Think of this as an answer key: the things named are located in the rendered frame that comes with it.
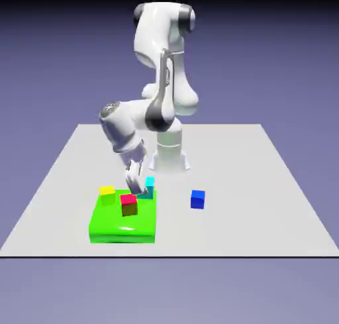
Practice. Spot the small yellow cube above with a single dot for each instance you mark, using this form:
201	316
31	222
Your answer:
107	194

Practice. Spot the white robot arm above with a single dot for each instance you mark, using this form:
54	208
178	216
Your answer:
159	37

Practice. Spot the small red cube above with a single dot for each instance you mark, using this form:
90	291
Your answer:
129	204

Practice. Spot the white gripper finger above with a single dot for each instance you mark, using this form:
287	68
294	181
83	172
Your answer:
138	187
129	181

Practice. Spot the small blue cube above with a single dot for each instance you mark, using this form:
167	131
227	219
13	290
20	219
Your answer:
197	199

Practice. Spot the large green box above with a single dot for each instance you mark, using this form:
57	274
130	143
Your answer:
119	228

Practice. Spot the small cyan cube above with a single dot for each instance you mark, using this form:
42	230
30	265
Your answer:
150	186

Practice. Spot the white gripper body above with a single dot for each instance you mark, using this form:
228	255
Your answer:
133	155

